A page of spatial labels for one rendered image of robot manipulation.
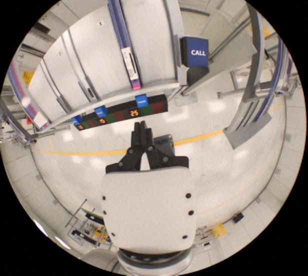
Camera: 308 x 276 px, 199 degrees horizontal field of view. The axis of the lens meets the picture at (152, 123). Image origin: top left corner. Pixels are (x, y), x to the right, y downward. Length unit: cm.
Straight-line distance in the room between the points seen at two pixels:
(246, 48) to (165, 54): 27
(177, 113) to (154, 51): 80
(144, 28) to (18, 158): 880
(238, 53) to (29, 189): 953
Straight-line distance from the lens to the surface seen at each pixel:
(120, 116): 26
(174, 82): 18
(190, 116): 96
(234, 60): 38
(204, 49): 16
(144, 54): 17
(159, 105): 23
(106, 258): 20
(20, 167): 884
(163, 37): 18
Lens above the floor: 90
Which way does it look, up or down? 83 degrees down
